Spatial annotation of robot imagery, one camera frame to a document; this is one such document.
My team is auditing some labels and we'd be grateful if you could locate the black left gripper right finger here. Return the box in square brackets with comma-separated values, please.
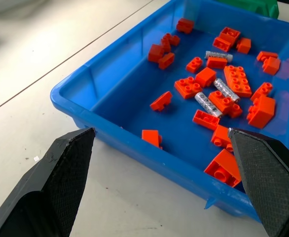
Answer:
[228, 128, 289, 237]

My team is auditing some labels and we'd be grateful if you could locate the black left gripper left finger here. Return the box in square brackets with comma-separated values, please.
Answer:
[0, 127, 96, 237]

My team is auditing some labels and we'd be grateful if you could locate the green object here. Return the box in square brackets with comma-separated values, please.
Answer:
[217, 0, 280, 19]

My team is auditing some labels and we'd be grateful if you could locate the silver AA battery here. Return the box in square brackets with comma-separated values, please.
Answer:
[213, 78, 241, 103]
[194, 91, 223, 117]
[204, 50, 233, 63]

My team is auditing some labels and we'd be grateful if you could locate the blue plastic tray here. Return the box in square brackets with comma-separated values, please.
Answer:
[49, 0, 289, 223]

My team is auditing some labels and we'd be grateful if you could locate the red 2x4 building brick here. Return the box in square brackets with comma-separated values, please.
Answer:
[223, 65, 253, 98]

